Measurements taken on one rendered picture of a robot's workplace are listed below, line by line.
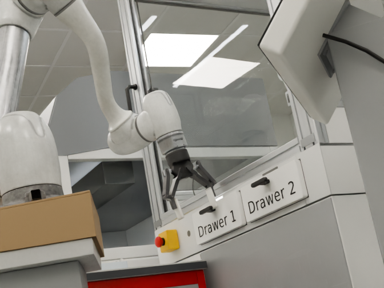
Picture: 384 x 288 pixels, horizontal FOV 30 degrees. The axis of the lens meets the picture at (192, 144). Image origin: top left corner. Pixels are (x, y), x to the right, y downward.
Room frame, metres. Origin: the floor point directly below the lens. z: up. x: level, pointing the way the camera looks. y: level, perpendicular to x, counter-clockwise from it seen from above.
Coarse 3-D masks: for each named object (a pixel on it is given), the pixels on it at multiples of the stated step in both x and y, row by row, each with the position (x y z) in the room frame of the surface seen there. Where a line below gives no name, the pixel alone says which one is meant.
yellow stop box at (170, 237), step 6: (162, 234) 2.59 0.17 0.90; (168, 234) 2.57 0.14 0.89; (174, 234) 2.58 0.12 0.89; (168, 240) 2.57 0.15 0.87; (174, 240) 2.58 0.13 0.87; (162, 246) 2.61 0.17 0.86; (168, 246) 2.57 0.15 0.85; (174, 246) 2.58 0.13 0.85; (162, 252) 2.62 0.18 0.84; (168, 252) 2.63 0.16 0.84
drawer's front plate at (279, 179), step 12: (288, 168) 1.97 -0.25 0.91; (300, 168) 1.95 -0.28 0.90; (276, 180) 2.03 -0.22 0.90; (288, 180) 1.98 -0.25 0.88; (300, 180) 1.94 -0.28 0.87; (252, 192) 2.13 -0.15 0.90; (264, 192) 2.08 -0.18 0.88; (288, 192) 1.99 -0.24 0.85; (300, 192) 1.95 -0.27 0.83; (252, 204) 2.14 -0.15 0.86; (276, 204) 2.05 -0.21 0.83; (288, 204) 2.00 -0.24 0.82; (252, 216) 2.16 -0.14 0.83; (264, 216) 2.13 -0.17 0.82
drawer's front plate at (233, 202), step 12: (228, 204) 2.25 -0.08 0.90; (240, 204) 2.21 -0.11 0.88; (192, 216) 2.45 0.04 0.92; (204, 216) 2.38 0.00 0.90; (216, 216) 2.32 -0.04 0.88; (228, 216) 2.26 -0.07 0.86; (240, 216) 2.21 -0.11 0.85; (204, 228) 2.40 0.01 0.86; (216, 228) 2.33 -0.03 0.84; (228, 228) 2.28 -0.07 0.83; (204, 240) 2.41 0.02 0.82
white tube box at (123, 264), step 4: (104, 264) 2.34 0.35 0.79; (108, 264) 2.34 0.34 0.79; (112, 264) 2.35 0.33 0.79; (116, 264) 2.36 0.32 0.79; (120, 264) 2.36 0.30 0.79; (124, 264) 2.37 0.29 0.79; (104, 268) 2.34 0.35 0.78; (108, 268) 2.34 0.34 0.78; (112, 268) 2.35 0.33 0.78; (116, 268) 2.36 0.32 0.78; (120, 268) 2.36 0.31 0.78
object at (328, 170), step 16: (288, 160) 1.99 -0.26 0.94; (304, 160) 1.94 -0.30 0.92; (320, 160) 1.88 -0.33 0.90; (336, 160) 1.90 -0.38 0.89; (352, 160) 1.93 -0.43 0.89; (256, 176) 2.13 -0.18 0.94; (304, 176) 1.95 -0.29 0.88; (320, 176) 1.89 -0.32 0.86; (336, 176) 1.89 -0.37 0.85; (352, 176) 1.92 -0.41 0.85; (240, 192) 2.22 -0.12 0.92; (320, 192) 1.91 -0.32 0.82; (336, 192) 1.88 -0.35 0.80; (352, 192) 1.91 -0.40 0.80; (288, 208) 2.03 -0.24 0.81; (176, 224) 2.59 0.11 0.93; (192, 224) 2.49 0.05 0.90; (256, 224) 2.18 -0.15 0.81; (192, 240) 2.51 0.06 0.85; (224, 240) 2.34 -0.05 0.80; (160, 256) 2.73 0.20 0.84; (176, 256) 2.62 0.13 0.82
